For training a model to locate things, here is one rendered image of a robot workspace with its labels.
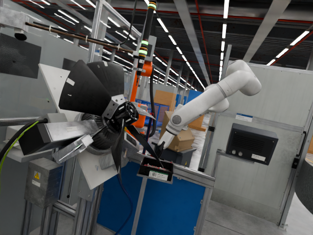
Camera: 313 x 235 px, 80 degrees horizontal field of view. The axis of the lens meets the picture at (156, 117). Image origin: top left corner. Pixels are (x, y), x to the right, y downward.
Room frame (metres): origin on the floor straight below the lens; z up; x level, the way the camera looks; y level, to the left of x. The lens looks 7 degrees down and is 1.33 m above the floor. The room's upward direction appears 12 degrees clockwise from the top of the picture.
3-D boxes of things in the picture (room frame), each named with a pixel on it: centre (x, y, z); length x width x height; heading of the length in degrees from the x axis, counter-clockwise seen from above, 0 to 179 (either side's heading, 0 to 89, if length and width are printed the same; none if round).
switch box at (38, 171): (0.98, 0.54, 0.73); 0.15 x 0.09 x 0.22; 71
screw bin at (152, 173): (1.22, -0.07, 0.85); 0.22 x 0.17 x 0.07; 87
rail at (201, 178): (1.40, -0.06, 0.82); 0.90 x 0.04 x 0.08; 71
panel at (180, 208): (1.40, -0.06, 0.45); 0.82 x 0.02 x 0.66; 71
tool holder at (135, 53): (1.08, 0.16, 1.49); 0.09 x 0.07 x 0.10; 106
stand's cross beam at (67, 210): (1.03, 0.40, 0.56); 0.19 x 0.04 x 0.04; 71
